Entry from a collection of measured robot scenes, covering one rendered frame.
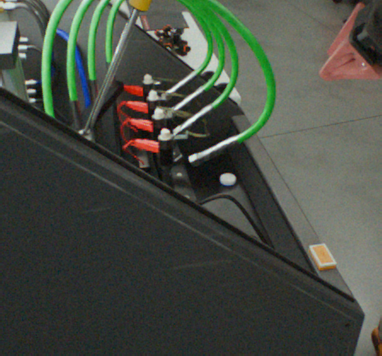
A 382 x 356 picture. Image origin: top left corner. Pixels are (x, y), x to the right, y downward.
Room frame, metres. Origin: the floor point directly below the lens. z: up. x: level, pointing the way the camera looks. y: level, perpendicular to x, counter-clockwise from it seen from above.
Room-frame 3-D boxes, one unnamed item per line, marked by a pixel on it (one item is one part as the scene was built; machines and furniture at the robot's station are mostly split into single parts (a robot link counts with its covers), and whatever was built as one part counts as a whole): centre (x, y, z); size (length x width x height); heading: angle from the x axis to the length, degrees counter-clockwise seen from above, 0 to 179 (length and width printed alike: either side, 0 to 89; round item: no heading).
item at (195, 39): (1.53, 0.04, 0.97); 0.70 x 0.22 x 0.03; 11
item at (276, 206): (0.86, -0.19, 0.87); 0.62 x 0.04 x 0.16; 11
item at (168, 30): (1.56, 0.05, 1.01); 0.23 x 0.11 x 0.06; 11
